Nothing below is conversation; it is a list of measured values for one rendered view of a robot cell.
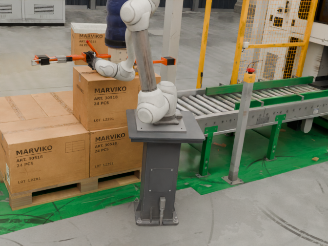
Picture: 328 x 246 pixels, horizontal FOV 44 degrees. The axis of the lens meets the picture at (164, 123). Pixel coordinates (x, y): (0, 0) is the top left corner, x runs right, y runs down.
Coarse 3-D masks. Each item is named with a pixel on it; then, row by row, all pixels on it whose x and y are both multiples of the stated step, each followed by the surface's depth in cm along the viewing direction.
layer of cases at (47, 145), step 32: (32, 96) 372; (64, 96) 379; (0, 128) 302; (32, 128) 307; (64, 128) 312; (0, 160) 318; (32, 160) 293; (64, 160) 307; (96, 160) 322; (128, 160) 338
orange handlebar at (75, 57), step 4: (68, 56) 301; (72, 56) 300; (76, 56) 300; (80, 56) 306; (96, 56) 308; (100, 56) 310; (104, 56) 312; (108, 56) 313; (52, 60) 292; (56, 60) 293; (76, 60) 301; (156, 60) 310; (160, 60) 311
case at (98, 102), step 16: (80, 80) 312; (96, 80) 299; (112, 80) 304; (160, 80) 323; (80, 96) 317; (96, 96) 303; (112, 96) 309; (128, 96) 316; (80, 112) 322; (96, 112) 308; (112, 112) 314; (96, 128) 313
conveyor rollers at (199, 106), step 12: (300, 84) 490; (192, 96) 408; (204, 96) 417; (216, 96) 416; (228, 96) 426; (240, 96) 424; (252, 96) 425; (264, 96) 432; (276, 96) 432; (180, 108) 376; (192, 108) 376; (204, 108) 378; (216, 108) 388; (228, 108) 387
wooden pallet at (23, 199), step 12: (0, 180) 332; (84, 180) 323; (96, 180) 329; (108, 180) 347; (120, 180) 348; (132, 180) 350; (24, 192) 299; (60, 192) 324; (72, 192) 325; (84, 192) 327; (12, 204) 298; (24, 204) 303; (36, 204) 308
